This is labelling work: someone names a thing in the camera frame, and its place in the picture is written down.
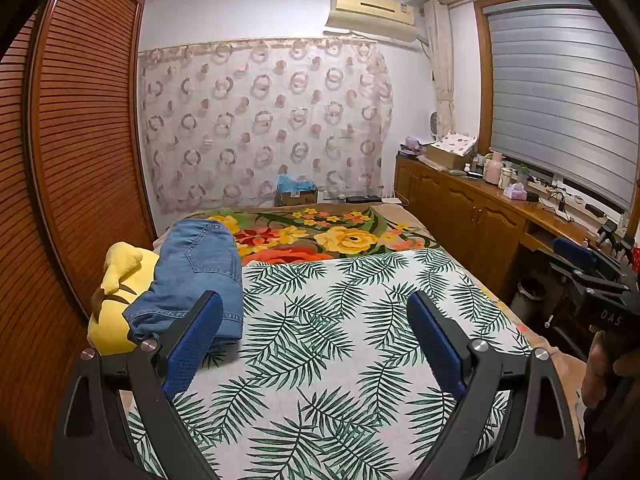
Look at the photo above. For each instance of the person's right hand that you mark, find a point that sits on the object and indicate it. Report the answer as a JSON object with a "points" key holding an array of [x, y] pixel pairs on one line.
{"points": [[596, 375]]}

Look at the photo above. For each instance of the pink bottle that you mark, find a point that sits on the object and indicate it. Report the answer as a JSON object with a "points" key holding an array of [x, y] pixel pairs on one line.
{"points": [[493, 170]]}

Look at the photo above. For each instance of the grey waste bin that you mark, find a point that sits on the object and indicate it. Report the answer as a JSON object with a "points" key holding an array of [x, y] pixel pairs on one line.
{"points": [[530, 297]]}

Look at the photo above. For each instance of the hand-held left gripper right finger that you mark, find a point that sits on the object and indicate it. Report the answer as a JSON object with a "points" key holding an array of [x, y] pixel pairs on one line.
{"points": [[435, 345]]}

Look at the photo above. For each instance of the floral blanket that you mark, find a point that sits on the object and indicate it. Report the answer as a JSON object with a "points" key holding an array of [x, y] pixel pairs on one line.
{"points": [[345, 235]]}

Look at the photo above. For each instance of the beige window curtain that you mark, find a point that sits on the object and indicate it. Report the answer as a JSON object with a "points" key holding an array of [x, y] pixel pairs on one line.
{"points": [[442, 70]]}

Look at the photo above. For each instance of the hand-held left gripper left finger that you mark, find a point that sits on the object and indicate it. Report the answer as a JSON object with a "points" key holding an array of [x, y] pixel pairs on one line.
{"points": [[192, 345]]}

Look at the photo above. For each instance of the yellow plush toy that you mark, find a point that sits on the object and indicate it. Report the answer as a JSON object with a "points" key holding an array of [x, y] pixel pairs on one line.
{"points": [[112, 330]]}

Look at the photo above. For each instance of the blue cloth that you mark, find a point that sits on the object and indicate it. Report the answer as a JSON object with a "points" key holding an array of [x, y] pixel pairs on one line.
{"points": [[294, 182]]}

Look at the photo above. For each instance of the cream air conditioner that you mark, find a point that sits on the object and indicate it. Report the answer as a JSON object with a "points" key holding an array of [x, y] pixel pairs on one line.
{"points": [[372, 12]]}

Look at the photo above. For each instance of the small black tripod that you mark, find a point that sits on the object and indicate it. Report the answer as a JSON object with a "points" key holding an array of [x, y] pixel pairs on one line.
{"points": [[612, 240]]}

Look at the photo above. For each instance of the wooden louvered wardrobe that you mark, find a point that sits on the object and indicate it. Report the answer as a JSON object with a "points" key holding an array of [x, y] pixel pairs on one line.
{"points": [[85, 135]]}

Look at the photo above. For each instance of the white power strip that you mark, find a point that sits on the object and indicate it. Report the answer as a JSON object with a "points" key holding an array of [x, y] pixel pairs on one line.
{"points": [[555, 207]]}

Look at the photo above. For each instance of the purple tissue box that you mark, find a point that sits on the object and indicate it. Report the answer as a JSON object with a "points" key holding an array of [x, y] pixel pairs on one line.
{"points": [[515, 192]]}

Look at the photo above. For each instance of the grey window blind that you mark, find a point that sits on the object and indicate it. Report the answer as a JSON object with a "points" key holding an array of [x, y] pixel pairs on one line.
{"points": [[555, 100]]}

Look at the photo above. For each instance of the blue denim pants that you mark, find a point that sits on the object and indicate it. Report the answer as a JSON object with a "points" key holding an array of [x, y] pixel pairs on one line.
{"points": [[195, 265]]}

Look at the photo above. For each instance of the black flat box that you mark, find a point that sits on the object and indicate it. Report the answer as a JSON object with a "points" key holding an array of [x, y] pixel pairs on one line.
{"points": [[363, 199]]}

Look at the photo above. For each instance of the cardboard box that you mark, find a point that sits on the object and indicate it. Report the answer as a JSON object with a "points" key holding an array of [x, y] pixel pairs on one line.
{"points": [[297, 199]]}

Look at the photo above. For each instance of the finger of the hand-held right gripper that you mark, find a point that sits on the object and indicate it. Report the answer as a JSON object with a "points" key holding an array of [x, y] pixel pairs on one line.
{"points": [[572, 250], [575, 282]]}

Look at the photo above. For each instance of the purple pouch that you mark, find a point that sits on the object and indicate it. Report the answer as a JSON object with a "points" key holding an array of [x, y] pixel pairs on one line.
{"points": [[411, 145]]}

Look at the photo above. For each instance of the box with printed lid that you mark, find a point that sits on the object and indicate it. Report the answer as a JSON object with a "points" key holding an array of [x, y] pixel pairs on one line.
{"points": [[452, 142]]}

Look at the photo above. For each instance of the wooden cabinet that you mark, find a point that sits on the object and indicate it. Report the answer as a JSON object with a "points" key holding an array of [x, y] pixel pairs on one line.
{"points": [[465, 210]]}

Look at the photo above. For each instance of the small white fan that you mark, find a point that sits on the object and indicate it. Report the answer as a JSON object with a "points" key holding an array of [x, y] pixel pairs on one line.
{"points": [[437, 125]]}

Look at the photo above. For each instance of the circle print curtain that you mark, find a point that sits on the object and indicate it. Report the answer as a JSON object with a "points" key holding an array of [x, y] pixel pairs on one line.
{"points": [[260, 125]]}

